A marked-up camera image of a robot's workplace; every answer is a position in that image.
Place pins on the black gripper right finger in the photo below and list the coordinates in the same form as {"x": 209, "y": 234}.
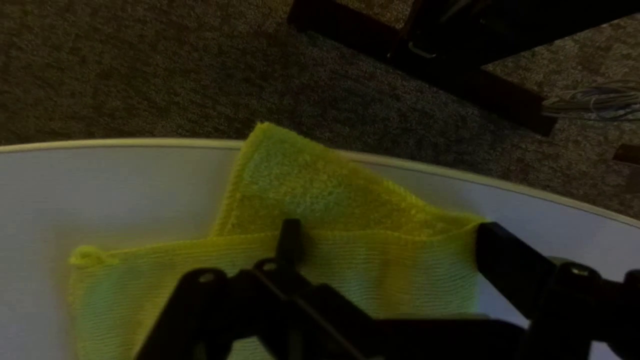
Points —
{"x": 572, "y": 306}

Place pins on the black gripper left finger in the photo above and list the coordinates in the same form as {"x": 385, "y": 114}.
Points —
{"x": 221, "y": 312}

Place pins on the yellow microfiber towel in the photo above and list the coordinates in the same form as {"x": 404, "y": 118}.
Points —
{"x": 300, "y": 192}

